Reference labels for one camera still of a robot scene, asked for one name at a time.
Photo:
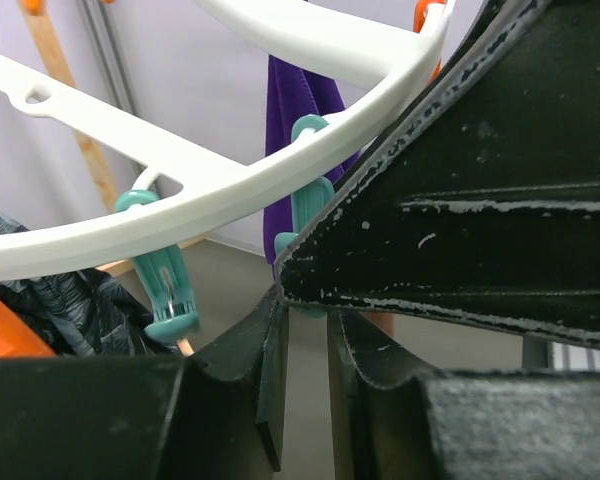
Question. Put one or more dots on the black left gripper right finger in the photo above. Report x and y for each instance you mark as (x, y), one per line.
(395, 416)

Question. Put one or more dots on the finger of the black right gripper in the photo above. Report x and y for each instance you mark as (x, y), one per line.
(480, 205)

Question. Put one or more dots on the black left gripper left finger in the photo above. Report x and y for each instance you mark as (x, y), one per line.
(218, 414)

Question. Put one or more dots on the dark patterned sock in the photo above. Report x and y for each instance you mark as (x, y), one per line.
(83, 313)

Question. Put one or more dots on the white round sock hanger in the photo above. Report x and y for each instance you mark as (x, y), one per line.
(392, 65)

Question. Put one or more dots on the wooden hanger stand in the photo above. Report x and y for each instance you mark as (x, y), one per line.
(197, 209)

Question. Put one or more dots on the teal clothespin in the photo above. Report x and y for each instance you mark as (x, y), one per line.
(309, 200)
(165, 278)

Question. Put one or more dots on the orange clothespin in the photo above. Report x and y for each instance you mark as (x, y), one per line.
(17, 339)
(434, 19)

